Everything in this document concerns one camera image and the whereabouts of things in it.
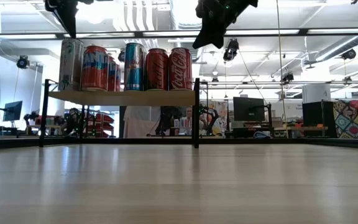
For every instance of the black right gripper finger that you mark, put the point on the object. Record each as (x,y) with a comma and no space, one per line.
(213,37)

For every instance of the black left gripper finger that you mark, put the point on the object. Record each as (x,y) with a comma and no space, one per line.
(67,14)

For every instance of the Star Wars Coca-Cola can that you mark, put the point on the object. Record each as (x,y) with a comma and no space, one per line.
(180,70)

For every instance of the red soda can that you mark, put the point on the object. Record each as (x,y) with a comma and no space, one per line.
(94,70)
(157,70)

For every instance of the silver Red Bull can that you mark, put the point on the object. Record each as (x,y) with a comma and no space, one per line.
(135,68)

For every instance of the small monitor on arm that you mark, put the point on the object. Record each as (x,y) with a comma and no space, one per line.
(12,110)

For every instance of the wooden shelf with black legs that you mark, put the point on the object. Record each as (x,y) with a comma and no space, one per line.
(120,98)

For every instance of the black hanging ceiling device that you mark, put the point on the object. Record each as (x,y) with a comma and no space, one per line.
(23,62)
(287,77)
(349,54)
(231,49)

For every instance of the black ceiling light track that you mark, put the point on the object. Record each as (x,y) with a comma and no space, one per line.
(291,31)

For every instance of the colourful cartoon poster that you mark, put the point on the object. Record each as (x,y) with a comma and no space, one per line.
(222,107)

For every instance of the black monitor on stand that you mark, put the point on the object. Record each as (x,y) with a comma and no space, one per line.
(249,109)

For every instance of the person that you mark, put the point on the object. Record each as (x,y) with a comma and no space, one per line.
(190,118)

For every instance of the black rolling desk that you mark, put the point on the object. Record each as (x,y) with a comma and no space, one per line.
(250,130)

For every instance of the white draped cloth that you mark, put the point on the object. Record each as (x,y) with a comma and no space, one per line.
(138,123)

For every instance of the red stacked trays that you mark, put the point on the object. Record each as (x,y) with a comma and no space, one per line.
(102,124)

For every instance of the white cylindrical object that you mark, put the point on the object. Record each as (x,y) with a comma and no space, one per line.
(317,92)

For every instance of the wooden workbench with red items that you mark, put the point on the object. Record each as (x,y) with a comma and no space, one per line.
(300,128)

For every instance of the black partition panel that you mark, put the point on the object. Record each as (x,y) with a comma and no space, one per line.
(314,113)

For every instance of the colourful patchwork panel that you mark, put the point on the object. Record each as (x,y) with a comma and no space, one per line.
(353,119)

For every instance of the silver ventilation duct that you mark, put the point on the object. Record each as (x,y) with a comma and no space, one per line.
(138,15)
(353,42)

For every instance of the black aluminium table frame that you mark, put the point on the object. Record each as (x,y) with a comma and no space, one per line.
(356,143)

